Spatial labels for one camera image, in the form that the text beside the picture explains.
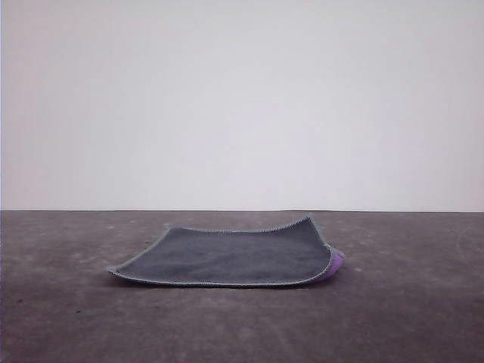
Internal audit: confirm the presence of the grey table cloth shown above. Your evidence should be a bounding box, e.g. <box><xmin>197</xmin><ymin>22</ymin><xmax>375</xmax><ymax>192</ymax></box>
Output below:
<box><xmin>0</xmin><ymin>209</ymin><xmax>484</xmax><ymax>363</ymax></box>

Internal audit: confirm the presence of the purple towel with grey hem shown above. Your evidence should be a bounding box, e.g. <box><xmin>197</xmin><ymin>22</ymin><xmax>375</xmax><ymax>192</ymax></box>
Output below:
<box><xmin>105</xmin><ymin>213</ymin><xmax>346</xmax><ymax>289</ymax></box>

